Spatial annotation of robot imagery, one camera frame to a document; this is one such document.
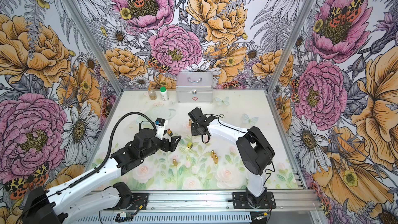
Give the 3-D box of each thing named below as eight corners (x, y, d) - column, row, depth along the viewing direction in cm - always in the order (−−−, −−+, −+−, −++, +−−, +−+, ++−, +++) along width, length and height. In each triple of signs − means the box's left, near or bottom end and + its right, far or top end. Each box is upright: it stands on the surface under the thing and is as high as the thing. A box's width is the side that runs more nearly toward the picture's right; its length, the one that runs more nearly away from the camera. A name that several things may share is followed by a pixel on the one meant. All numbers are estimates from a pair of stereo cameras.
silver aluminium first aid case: (177, 104, 116) (174, 88, 103) (180, 88, 127) (177, 71, 115) (212, 104, 116) (213, 88, 104) (211, 88, 127) (212, 72, 115)
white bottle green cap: (160, 100, 117) (158, 93, 111) (162, 93, 122) (160, 86, 116) (168, 100, 117) (166, 93, 111) (169, 93, 122) (168, 86, 116)
